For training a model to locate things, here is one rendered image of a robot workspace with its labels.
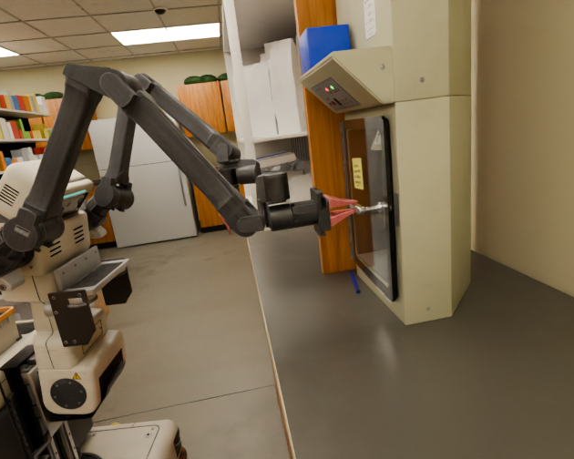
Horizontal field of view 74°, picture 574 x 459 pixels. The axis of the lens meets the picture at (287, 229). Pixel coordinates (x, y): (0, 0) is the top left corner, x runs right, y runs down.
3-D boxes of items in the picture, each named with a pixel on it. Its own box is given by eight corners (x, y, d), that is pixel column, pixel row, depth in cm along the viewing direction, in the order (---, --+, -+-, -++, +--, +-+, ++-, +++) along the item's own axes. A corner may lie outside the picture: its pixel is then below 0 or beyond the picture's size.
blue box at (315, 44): (339, 72, 98) (336, 35, 96) (352, 66, 89) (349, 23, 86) (302, 76, 97) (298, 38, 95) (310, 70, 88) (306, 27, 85)
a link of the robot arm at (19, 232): (91, 54, 83) (63, 42, 73) (148, 84, 84) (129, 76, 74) (28, 231, 92) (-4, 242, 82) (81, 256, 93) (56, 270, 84)
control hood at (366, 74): (343, 112, 103) (341, 73, 100) (395, 102, 71) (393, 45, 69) (302, 117, 101) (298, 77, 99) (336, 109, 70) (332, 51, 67)
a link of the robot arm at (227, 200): (117, 92, 85) (92, 85, 74) (135, 74, 84) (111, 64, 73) (249, 232, 91) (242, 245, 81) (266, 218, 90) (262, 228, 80)
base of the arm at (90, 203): (86, 206, 135) (66, 213, 124) (100, 190, 134) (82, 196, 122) (105, 222, 137) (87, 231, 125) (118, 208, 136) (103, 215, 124)
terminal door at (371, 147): (355, 260, 112) (344, 120, 102) (396, 304, 83) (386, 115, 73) (353, 260, 112) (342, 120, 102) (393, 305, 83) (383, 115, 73)
